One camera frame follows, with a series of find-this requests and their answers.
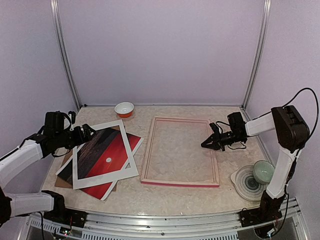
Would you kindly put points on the white swirl plate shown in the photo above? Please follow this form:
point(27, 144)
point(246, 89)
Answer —
point(246, 185)

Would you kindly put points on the brown cardboard backing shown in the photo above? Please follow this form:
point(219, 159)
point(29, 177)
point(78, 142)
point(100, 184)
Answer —
point(95, 191)

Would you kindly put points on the left aluminium corner post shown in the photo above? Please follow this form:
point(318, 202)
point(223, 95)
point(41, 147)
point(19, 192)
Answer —
point(54, 5)

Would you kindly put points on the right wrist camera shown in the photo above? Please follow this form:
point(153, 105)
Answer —
point(215, 128)

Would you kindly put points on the green ceramic bowl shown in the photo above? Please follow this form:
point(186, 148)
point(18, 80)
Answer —
point(263, 172)

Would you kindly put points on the pink wooden picture frame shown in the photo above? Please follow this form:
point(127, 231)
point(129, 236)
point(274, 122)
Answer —
point(180, 183)

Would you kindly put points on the orange white bowl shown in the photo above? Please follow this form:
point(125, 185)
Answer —
point(124, 109)

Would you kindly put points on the aluminium corner post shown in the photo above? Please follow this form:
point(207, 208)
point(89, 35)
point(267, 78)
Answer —
point(258, 53)
point(54, 5)

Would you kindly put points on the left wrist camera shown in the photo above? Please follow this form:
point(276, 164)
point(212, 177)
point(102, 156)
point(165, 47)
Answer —
point(72, 116)

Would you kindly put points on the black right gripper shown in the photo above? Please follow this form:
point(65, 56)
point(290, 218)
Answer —
point(216, 139)

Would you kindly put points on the white mat board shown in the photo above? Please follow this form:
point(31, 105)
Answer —
point(107, 177)

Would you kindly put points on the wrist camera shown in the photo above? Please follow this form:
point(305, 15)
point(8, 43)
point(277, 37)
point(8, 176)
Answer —
point(215, 128)
point(72, 116)

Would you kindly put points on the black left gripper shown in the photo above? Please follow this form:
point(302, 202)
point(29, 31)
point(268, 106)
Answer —
point(80, 139)

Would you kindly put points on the aluminium front rail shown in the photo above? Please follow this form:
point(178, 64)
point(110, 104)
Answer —
point(111, 226)

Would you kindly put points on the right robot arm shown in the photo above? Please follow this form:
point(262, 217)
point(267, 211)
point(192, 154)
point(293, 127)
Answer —
point(292, 134)

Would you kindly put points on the red dark sunset photo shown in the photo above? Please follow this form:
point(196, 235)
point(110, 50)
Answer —
point(103, 154)

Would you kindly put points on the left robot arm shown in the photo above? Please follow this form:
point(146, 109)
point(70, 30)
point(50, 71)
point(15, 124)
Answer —
point(21, 204)

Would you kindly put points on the right aluminium corner post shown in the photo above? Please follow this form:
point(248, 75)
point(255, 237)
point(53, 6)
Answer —
point(258, 53)

